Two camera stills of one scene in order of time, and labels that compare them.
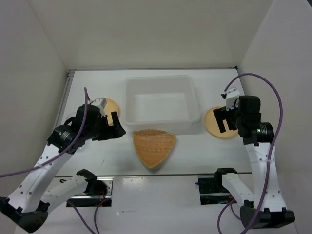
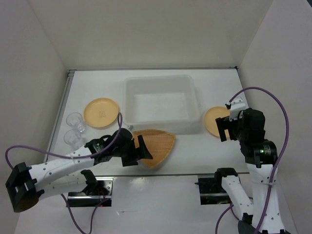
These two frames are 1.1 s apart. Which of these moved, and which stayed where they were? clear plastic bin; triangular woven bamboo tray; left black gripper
Moved: left black gripper
Stayed: triangular woven bamboo tray; clear plastic bin
